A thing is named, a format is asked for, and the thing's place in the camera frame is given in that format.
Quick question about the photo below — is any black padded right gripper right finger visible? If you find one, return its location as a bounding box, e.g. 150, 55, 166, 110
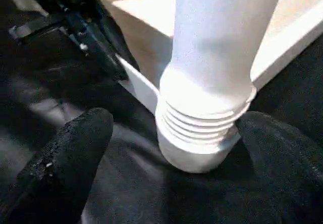
236, 111, 323, 224

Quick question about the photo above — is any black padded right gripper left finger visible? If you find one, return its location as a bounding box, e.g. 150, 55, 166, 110
0, 107, 114, 224

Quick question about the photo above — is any white plastic table top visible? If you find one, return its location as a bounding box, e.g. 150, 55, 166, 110
94, 0, 323, 114

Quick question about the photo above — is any white plastic table leg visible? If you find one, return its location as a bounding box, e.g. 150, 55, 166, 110
154, 0, 286, 175

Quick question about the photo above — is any black work mat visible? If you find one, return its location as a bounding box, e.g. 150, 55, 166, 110
0, 0, 323, 224

